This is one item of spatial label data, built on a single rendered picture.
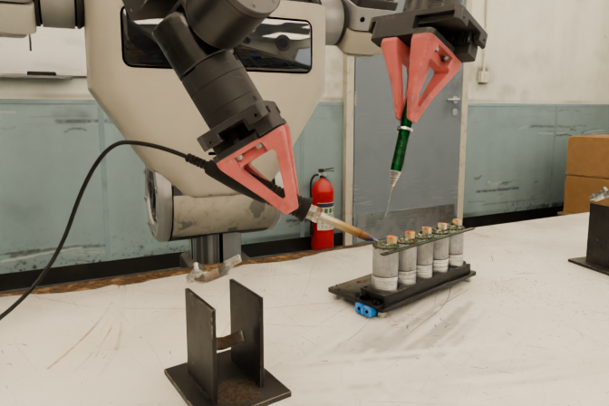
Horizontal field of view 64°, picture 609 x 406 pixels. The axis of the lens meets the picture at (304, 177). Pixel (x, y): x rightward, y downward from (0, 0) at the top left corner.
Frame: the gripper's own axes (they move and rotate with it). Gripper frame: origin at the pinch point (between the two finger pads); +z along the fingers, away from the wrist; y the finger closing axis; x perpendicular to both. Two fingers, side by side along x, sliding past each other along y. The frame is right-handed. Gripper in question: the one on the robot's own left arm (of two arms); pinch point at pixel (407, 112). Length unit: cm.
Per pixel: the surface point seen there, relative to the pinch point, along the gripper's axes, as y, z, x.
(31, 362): -11.7, 28.4, -23.1
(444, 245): 2.8, 11.5, 7.8
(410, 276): 2.4, 15.4, 3.3
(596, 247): 11.9, 6.9, 27.4
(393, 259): 2.2, 14.2, 0.0
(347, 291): -2.4, 18.3, 0.6
